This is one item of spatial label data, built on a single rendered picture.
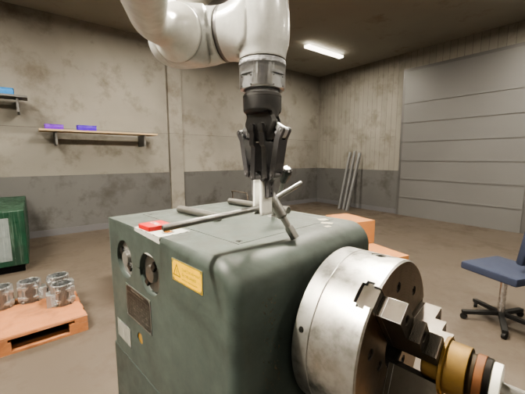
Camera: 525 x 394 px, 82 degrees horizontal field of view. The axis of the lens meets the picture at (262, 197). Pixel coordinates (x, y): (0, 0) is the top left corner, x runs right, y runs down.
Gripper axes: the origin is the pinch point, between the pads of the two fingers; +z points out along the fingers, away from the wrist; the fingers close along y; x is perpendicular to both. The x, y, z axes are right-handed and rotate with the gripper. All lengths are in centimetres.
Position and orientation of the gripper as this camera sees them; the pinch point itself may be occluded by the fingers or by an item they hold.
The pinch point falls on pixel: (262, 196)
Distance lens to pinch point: 60.9
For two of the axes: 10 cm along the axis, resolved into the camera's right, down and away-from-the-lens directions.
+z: 0.0, 9.9, 1.3
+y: 7.1, 0.9, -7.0
